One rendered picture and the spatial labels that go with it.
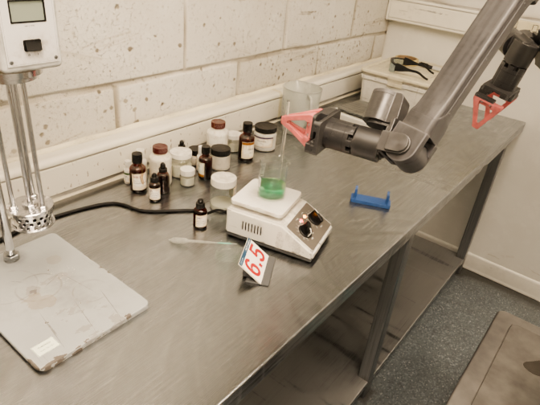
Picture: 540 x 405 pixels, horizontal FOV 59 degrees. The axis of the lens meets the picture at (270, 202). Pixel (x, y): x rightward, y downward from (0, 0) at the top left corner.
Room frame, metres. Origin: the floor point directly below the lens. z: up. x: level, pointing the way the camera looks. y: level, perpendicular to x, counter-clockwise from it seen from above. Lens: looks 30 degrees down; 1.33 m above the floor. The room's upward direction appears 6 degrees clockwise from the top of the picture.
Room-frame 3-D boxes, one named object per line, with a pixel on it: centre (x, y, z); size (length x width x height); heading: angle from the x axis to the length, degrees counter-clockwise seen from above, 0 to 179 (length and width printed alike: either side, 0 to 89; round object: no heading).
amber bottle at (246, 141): (1.26, 0.08, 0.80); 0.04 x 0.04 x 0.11
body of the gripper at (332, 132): (0.85, -0.11, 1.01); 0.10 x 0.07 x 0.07; 154
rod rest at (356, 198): (1.08, -0.25, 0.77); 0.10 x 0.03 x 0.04; 79
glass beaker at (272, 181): (0.90, 0.00, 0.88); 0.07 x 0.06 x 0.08; 152
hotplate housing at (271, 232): (0.89, -0.02, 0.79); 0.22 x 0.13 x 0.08; 69
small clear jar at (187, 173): (1.07, 0.21, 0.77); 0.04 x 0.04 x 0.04
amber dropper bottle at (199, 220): (0.88, 0.15, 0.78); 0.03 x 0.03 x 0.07
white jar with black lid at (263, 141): (1.35, 0.04, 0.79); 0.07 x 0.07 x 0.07
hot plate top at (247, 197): (0.90, 0.01, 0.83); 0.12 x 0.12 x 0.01; 69
